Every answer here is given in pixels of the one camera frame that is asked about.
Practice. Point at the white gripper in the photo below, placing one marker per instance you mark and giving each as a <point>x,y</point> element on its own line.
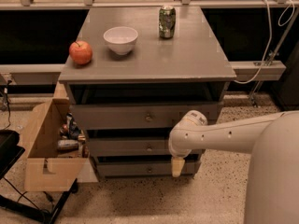
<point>178,148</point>

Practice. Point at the grey drawer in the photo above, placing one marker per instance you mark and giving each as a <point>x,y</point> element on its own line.
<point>108,117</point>
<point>121,166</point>
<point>131,146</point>

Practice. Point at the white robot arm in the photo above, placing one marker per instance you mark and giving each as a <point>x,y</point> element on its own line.
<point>272,141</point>

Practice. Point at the grey top drawer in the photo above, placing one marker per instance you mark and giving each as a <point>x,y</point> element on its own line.
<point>108,117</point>

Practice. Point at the grey bottom drawer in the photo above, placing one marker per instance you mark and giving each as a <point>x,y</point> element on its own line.
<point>121,166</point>

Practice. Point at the grey drawer cabinet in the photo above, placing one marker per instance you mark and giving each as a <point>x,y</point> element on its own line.
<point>189,68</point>

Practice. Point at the dark figurine in box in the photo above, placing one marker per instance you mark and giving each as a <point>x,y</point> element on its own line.
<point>70,129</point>

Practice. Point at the silver can in box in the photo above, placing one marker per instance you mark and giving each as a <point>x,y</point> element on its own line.
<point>67,144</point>

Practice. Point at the cardboard box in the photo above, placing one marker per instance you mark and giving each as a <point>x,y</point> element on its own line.
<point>45,169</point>

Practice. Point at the white bowl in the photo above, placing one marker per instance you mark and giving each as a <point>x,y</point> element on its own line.
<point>121,40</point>

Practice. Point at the red apple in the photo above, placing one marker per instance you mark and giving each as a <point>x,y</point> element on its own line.
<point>81,52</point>

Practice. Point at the green soda can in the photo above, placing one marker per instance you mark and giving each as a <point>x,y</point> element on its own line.
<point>167,21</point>

